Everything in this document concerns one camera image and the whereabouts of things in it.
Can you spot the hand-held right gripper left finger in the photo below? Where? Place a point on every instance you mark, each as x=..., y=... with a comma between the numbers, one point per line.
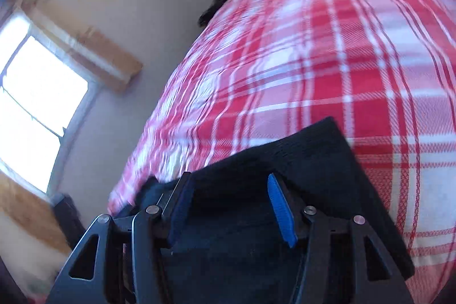
x=180, y=215

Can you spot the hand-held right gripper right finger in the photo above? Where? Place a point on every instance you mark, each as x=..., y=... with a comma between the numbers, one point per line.
x=281, y=211

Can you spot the black pants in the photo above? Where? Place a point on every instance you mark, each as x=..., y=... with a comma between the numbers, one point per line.
x=320, y=154

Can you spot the dark furniture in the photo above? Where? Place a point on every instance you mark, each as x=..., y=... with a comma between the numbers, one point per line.
x=67, y=215

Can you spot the red plaid blanket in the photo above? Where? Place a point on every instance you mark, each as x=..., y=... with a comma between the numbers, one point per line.
x=320, y=58

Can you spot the window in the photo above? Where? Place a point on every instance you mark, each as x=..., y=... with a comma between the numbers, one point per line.
x=35, y=94

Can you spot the dark object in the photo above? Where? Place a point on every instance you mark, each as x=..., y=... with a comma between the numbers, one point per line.
x=210, y=10

